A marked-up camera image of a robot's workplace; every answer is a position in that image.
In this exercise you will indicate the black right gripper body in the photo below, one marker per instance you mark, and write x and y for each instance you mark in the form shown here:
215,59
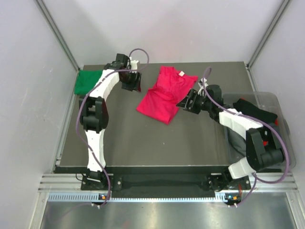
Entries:
198,102

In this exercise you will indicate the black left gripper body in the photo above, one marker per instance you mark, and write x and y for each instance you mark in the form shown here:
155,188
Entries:
128,81

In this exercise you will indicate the pink t-shirt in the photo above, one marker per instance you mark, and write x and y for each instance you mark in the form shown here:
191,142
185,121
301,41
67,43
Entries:
160,101

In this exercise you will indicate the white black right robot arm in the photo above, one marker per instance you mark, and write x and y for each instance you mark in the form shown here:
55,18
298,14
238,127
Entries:
264,146

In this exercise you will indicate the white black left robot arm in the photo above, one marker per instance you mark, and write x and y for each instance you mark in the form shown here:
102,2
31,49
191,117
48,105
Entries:
93,115

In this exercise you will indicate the folded green t-shirt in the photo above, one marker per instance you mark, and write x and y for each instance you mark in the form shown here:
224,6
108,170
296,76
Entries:
86,80

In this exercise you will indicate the black t-shirt in bin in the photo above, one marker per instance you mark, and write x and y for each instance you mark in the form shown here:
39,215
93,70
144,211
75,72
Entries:
249,109

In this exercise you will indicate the grey t-shirt in bin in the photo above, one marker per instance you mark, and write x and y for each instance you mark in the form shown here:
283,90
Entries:
236,142

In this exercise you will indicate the clear plastic storage bin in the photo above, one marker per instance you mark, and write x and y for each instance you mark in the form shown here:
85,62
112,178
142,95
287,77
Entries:
268,102

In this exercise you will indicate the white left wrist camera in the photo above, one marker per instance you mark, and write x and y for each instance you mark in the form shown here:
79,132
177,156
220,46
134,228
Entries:
134,63

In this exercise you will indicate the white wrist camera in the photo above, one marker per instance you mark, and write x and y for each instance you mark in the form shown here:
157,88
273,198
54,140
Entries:
134,63
202,84

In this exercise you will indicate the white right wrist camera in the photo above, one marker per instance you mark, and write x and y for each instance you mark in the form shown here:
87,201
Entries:
202,84

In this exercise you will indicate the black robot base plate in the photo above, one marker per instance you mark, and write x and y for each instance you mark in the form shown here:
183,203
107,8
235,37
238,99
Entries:
170,182

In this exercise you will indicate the left aluminium corner post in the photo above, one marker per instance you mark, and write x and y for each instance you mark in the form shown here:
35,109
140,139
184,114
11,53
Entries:
56,32

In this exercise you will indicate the aluminium corner post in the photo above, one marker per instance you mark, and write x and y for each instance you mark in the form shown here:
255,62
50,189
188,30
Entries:
56,32
267,34

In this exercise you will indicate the right aluminium corner post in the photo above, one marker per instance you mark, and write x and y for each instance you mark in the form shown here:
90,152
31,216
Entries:
267,34

